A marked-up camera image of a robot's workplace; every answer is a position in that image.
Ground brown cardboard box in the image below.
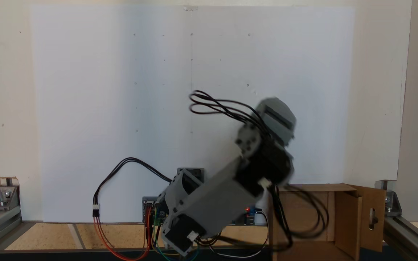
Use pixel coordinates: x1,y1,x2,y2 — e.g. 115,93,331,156
268,183,387,261

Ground small board with grey ports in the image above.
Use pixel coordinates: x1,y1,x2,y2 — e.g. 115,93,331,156
143,197,168,226

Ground white paper sheet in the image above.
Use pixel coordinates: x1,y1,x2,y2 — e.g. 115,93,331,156
30,5,355,223

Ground white backing board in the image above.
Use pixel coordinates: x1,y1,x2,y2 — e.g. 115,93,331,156
0,0,413,223

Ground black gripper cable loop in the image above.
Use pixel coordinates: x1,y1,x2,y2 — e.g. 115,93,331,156
189,90,267,135

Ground long black arm cable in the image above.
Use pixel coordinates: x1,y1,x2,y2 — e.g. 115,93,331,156
209,184,330,253

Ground metal corner bracket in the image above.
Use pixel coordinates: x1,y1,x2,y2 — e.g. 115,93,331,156
385,190,403,217
0,185,20,211

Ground coloured jumper wires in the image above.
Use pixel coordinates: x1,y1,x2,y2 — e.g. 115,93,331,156
144,207,180,260

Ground black cable with white connector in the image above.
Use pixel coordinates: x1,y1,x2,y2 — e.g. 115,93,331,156
93,157,173,218

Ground red and orange wires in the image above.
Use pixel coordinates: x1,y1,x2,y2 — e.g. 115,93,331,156
94,216,152,261

